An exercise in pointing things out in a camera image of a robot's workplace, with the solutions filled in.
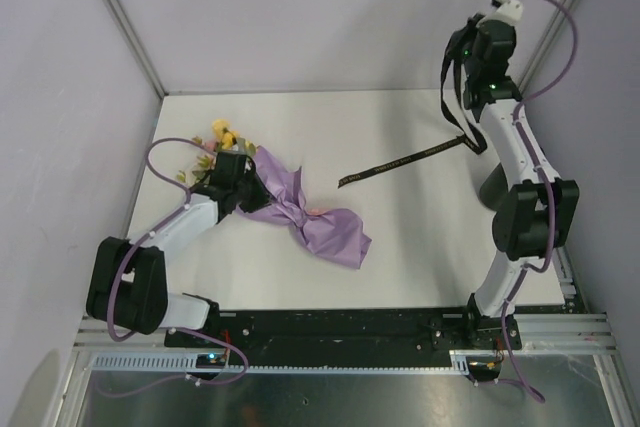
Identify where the yellow flower bunch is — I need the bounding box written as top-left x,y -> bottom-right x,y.
175,119 -> 257,186

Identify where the black gold-lettered ribbon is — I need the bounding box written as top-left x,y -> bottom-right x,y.
338,26 -> 488,188

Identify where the purple wrapping paper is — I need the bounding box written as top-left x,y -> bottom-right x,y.
239,147 -> 371,269

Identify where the pink wrapping paper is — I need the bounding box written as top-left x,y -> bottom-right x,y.
307,208 -> 334,217

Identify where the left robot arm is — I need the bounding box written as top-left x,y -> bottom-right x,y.
86,152 -> 271,347

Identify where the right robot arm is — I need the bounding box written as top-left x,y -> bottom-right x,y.
441,14 -> 579,348

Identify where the dark cylindrical vase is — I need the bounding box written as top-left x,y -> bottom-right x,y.
478,163 -> 510,212

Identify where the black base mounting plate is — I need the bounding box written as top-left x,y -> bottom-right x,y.
164,306 -> 521,368

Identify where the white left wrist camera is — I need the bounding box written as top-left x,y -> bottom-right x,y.
212,150 -> 251,186

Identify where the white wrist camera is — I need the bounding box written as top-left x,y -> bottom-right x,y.
488,0 -> 524,27
212,150 -> 251,186

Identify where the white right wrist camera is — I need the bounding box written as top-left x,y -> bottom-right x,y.
488,0 -> 524,27

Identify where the grey slotted cable duct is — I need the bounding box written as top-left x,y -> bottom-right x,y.
89,350 -> 501,374

